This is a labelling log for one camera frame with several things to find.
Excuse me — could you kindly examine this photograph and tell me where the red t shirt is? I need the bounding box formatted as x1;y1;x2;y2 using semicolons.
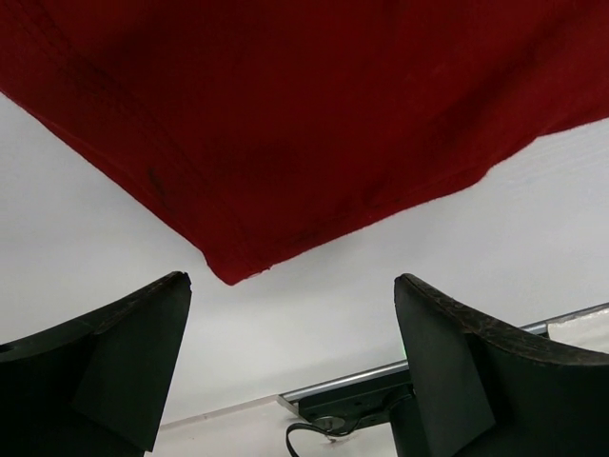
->
1;1;608;285

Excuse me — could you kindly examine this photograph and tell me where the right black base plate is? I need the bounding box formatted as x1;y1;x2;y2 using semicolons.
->
285;369;414;456

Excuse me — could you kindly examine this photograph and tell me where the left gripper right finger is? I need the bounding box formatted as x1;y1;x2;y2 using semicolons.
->
394;274;608;456

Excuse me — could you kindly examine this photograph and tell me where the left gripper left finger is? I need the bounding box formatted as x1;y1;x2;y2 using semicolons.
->
1;271;191;456

